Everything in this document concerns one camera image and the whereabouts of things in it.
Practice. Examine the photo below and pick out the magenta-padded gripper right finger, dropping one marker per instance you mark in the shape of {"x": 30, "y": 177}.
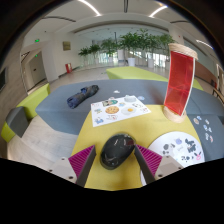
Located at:
{"x": 150, "y": 161}

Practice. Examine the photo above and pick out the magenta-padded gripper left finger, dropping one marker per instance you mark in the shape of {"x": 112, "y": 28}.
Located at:
{"x": 80, "y": 161}

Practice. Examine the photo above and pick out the black computer mouse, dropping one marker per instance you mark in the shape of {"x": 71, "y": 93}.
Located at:
{"x": 116, "y": 151}

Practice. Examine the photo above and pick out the round white printed mouse pad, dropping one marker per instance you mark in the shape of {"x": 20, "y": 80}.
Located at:
{"x": 180, "y": 146}

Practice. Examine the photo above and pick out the long grey upholstered bench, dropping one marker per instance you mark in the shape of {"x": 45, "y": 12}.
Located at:
{"x": 56, "y": 110}

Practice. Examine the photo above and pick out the white sticker sheet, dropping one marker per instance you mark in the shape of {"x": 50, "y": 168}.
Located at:
{"x": 120, "y": 111}

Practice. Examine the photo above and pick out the group of small stickers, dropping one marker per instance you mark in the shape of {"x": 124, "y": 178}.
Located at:
{"x": 196, "y": 120}

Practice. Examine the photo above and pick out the small dark grey ottoman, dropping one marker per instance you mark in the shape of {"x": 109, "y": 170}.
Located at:
{"x": 16, "y": 120}

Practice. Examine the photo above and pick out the lime green upholstered seat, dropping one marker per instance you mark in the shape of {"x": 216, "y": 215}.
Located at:
{"x": 35, "y": 98}

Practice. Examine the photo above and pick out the red panelled cylinder stand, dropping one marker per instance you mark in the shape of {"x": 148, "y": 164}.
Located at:
{"x": 179, "y": 83}

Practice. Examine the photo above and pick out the lime green upholstered bench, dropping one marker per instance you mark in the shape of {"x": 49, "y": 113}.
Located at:
{"x": 197, "y": 85}
{"x": 133, "y": 73}

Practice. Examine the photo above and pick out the red fire extinguisher box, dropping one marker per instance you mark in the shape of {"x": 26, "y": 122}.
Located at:
{"x": 68, "y": 68}

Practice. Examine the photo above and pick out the grey door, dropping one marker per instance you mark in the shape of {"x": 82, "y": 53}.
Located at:
{"x": 37, "y": 68}

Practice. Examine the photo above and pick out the row of potted plants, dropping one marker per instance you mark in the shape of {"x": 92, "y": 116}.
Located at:
{"x": 130, "y": 43}

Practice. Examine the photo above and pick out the green exit sign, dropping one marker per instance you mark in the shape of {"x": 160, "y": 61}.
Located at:
{"x": 36, "y": 40}

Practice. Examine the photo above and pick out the ceiling strip lights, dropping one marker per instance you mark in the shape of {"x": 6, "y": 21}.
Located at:
{"x": 90, "y": 6}

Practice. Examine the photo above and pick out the black wall screen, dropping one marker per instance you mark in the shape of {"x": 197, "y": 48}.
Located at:
{"x": 2, "y": 80}

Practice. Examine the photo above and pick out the brass wall plaque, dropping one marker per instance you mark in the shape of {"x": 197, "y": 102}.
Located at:
{"x": 66, "y": 45}

